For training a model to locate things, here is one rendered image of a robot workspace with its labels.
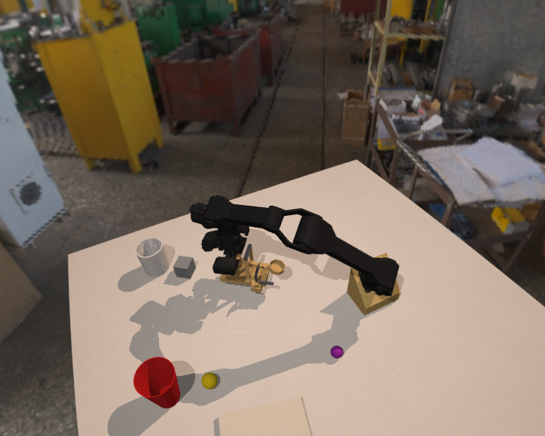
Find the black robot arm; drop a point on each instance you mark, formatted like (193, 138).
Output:
(313, 236)

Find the wooden toy catapult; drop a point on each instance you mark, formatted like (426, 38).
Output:
(254, 273)

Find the purple ball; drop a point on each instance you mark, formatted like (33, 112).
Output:
(336, 352)

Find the yellow ball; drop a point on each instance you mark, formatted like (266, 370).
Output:
(209, 381)

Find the dark red cup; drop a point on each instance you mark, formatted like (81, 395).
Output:
(156, 380)

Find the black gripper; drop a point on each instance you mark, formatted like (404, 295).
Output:
(232, 245)

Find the grey open cup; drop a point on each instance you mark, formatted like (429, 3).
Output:
(152, 256)

